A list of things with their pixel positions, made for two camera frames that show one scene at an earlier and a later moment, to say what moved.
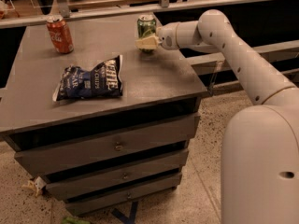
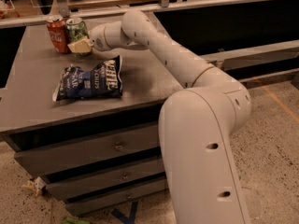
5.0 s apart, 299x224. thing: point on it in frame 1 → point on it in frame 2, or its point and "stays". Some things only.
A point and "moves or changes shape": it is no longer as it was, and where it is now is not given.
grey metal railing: (62, 7) stays
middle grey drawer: (75, 186) stays
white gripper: (167, 36) → (97, 39)
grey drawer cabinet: (95, 151) stays
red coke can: (60, 35) stays
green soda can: (146, 27) moves or changes shape
